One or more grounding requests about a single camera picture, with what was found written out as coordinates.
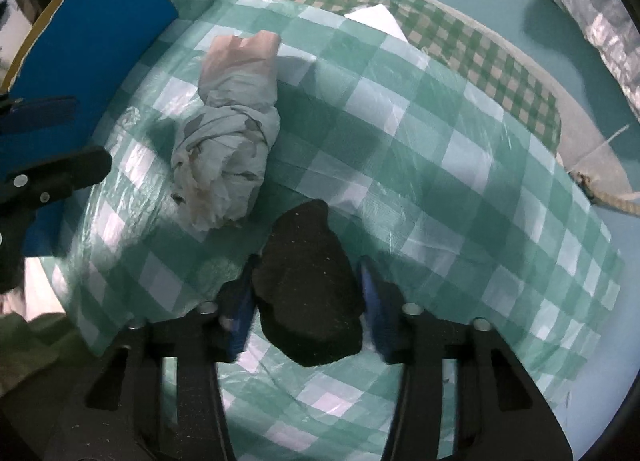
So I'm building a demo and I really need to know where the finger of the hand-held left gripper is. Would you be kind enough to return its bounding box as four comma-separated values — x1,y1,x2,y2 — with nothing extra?
0,145,114,214
0,96,79,138

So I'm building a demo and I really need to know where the dark green cloth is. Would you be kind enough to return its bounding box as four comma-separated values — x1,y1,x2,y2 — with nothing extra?
0,311,108,395

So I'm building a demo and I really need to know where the blue cardboard box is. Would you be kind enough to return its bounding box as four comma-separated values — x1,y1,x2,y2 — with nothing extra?
0,0,180,258

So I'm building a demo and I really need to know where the silver foil bag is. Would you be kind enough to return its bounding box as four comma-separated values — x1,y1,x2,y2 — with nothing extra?
520,0,640,122

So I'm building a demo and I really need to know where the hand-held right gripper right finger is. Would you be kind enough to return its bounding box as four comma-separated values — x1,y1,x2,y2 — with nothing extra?
357,255,573,461

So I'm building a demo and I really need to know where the green checkered plastic tablecloth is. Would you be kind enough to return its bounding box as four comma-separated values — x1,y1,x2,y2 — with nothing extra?
47,0,626,457

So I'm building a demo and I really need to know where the white patterned cloth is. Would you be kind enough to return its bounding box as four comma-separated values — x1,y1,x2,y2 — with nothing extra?
170,30,282,233

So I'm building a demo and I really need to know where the beige rope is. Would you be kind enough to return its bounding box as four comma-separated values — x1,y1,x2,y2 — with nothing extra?
567,123,640,218

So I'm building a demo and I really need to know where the white paper sheet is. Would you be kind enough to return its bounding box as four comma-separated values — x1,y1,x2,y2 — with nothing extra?
344,3,408,42

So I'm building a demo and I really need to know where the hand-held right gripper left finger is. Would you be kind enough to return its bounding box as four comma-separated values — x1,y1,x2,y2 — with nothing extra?
42,253,261,461

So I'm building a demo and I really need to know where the green beige checkered cloth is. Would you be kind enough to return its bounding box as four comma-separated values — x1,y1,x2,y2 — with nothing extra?
215,0,563,152

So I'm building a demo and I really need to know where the black cloth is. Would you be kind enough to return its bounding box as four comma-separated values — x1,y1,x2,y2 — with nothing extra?
251,199,365,368

